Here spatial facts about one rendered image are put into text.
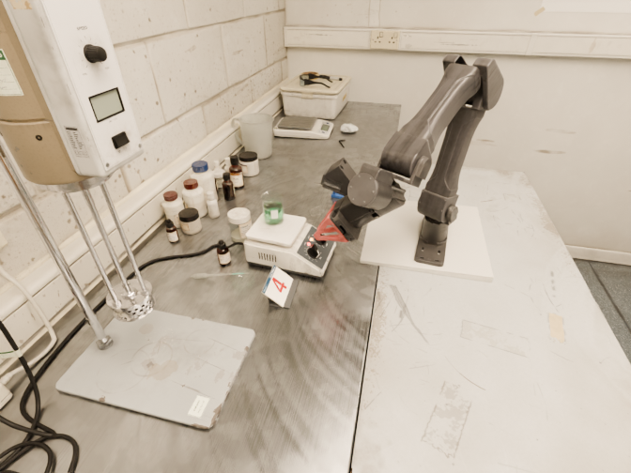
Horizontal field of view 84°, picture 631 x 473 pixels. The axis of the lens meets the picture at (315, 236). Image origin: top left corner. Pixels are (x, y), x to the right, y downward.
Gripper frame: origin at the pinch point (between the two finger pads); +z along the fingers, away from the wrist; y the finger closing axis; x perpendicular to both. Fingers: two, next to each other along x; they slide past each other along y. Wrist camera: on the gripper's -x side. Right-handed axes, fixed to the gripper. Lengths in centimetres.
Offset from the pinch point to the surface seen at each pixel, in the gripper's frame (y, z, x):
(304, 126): -90, 31, -14
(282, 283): 6.2, 12.8, 4.2
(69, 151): 33.6, -5.6, -34.4
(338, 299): 5.6, 3.9, 14.0
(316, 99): -115, 29, -20
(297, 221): -9.4, 9.5, -2.1
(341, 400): 28.1, -0.7, 17.8
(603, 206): -162, -57, 133
